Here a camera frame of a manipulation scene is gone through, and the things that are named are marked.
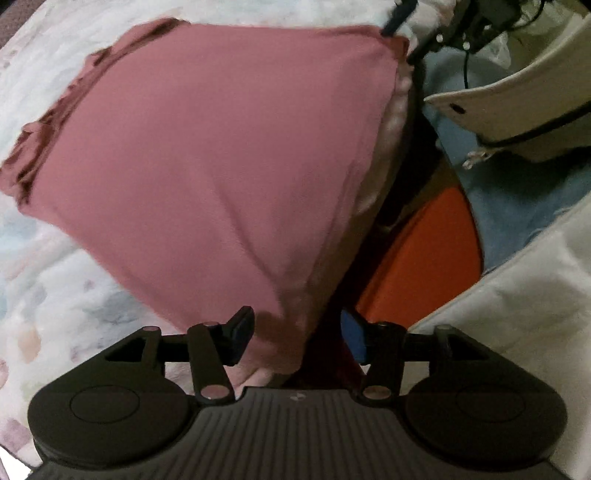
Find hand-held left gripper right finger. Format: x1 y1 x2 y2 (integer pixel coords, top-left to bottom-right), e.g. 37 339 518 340
341 308 506 408

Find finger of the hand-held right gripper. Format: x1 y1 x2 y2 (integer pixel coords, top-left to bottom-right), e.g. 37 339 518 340
381 0 419 38
406 28 448 66

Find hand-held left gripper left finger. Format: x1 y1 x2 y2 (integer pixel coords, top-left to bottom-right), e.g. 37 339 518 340
90 305 256 407

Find pink turtleneck shirt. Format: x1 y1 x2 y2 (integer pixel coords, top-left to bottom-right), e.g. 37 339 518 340
0 17 413 377

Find orange cloth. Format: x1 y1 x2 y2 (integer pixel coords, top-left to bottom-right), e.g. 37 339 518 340
355 188 484 329

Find white cloth garment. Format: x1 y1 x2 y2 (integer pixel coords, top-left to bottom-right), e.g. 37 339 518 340
461 44 591 151

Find light blue pants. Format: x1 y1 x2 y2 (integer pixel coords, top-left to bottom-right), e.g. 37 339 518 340
421 46 591 272

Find floral fleece blanket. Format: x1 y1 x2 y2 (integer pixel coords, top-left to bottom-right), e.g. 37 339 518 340
0 0 462 468

